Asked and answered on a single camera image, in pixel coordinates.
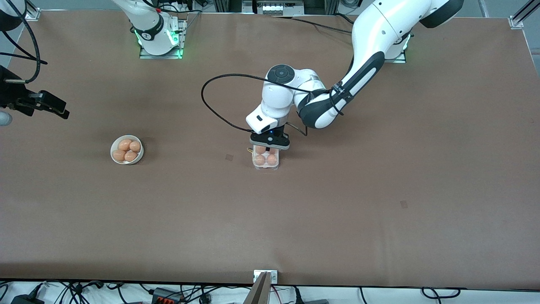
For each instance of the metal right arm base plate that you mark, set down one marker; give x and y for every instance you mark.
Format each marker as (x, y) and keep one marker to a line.
(162, 55)

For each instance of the white round bowl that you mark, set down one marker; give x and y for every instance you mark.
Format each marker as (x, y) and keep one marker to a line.
(140, 154)

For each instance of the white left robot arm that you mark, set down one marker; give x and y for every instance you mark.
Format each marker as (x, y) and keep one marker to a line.
(375, 29)

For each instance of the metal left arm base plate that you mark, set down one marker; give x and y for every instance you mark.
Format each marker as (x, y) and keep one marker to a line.
(398, 60)

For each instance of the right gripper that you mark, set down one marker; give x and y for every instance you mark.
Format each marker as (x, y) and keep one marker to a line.
(26, 102)

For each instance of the clear plastic egg box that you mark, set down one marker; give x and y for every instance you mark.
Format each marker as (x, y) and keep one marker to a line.
(265, 167)

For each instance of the metal camera bracket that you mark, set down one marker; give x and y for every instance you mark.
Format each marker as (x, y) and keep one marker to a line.
(273, 276)

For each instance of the white power strip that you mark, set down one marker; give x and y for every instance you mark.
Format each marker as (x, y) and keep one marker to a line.
(273, 8)

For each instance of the black orange power strip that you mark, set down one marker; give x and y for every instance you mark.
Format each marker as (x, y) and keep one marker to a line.
(166, 296)

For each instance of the aluminium frame profile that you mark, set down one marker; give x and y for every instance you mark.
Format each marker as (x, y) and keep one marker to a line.
(33, 12)
(523, 14)

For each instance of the grey camera support beam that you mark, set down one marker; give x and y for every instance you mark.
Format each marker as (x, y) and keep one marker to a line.
(258, 293)

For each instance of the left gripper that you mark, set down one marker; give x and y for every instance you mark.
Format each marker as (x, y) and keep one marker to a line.
(268, 149)

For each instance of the black power adapter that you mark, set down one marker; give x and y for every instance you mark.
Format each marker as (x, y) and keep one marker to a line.
(26, 300)

